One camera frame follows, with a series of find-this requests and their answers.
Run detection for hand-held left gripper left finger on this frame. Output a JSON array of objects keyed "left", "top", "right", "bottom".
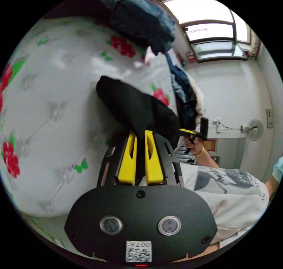
[{"left": 117, "top": 130, "right": 138, "bottom": 186}]

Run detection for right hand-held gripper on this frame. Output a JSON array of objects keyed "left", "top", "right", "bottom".
[{"left": 179, "top": 129, "right": 209, "bottom": 155}]

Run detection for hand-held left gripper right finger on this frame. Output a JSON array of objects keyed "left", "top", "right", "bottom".
[{"left": 144, "top": 130, "right": 166, "bottom": 186}]

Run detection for black pants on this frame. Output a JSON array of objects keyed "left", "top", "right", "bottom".
[{"left": 96, "top": 75, "right": 181, "bottom": 151}]

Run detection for person's right forearm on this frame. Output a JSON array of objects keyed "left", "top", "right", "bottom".
[{"left": 194, "top": 148, "right": 220, "bottom": 170}]

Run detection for person's right hand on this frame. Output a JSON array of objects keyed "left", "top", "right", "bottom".
[{"left": 184, "top": 138, "right": 205, "bottom": 156}]

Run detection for person's body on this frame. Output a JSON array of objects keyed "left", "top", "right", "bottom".
[{"left": 179, "top": 156, "right": 283, "bottom": 250}]

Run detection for bed with floral sheet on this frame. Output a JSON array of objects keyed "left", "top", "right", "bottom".
[{"left": 0, "top": 15, "right": 184, "bottom": 260}]

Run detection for window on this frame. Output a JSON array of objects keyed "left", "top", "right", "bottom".
[{"left": 163, "top": 0, "right": 251, "bottom": 64}]

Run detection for pile of clothes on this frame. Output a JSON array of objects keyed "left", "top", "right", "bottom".
[{"left": 84, "top": 0, "right": 206, "bottom": 130}]

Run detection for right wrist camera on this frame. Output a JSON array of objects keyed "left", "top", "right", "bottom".
[{"left": 200, "top": 117, "right": 209, "bottom": 138}]

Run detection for white wall fan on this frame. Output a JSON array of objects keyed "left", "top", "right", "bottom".
[{"left": 247, "top": 118, "right": 265, "bottom": 142}]

